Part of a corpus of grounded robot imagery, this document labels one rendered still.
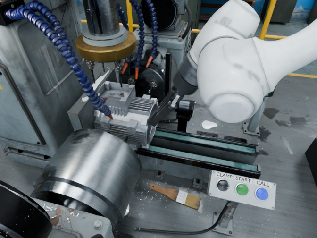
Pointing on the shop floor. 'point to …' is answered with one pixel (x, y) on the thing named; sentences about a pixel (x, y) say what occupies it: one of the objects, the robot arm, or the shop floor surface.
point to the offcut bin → (279, 11)
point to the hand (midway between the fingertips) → (155, 117)
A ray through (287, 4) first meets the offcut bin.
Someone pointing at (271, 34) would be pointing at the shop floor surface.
